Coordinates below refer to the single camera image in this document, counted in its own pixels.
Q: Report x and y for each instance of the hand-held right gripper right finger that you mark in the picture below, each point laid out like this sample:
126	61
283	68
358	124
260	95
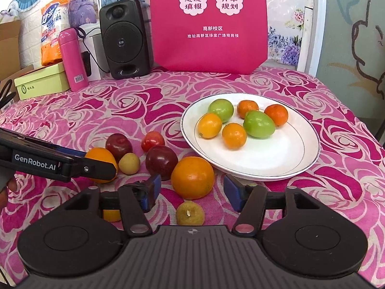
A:
233	192

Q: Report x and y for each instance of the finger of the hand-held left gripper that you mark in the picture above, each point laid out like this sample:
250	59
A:
72	152
90	170

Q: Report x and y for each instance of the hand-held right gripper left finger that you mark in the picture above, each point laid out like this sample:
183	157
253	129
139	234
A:
153	191

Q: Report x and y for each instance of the orange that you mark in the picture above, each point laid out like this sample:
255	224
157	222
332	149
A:
100	153
192	177
234	135

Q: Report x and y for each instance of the dark red plum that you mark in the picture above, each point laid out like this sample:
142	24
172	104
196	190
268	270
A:
161	162
118	145

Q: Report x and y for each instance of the small yellowish fruit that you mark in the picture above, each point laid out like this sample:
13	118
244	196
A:
129	163

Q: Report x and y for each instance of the small khaki fruit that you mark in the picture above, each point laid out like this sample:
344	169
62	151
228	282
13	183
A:
190	213

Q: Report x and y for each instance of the red apple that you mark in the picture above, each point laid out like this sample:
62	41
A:
152	141
112	216

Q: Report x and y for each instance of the white plate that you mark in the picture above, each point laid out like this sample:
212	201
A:
270	156

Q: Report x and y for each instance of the yellow-orange citrus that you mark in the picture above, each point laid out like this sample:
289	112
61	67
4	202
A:
209	125

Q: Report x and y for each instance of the green apple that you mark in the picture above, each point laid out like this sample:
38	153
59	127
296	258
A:
221	110
258	124

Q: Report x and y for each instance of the small mandarin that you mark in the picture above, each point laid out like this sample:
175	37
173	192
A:
247	109

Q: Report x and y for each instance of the dark orange mandarin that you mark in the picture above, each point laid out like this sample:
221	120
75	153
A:
276	115

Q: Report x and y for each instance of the person's left hand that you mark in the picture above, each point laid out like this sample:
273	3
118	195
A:
10	185

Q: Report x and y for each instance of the pink rose tablecloth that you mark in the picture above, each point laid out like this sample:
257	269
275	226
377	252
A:
90	117

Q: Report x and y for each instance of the light green box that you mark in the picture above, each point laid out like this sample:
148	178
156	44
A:
42	81

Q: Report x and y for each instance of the pink thermos bottle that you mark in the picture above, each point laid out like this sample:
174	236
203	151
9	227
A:
72	60

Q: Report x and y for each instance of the white box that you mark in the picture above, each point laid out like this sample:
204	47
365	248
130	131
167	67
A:
96	57

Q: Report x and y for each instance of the brown cardboard box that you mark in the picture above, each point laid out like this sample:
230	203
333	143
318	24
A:
10	51

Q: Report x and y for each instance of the black speaker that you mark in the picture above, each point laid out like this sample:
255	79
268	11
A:
126	42

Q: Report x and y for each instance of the orange paper cup package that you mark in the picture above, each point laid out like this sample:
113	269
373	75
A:
54	27

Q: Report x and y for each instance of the pink tote bag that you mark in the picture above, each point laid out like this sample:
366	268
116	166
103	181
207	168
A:
207	36

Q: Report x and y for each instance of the frosted glass door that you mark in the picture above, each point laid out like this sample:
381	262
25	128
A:
352	36

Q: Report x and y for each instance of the bedding wall poster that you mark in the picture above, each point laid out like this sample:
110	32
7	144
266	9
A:
82	9

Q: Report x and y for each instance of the floral wall sticker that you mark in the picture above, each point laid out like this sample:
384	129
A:
285	39

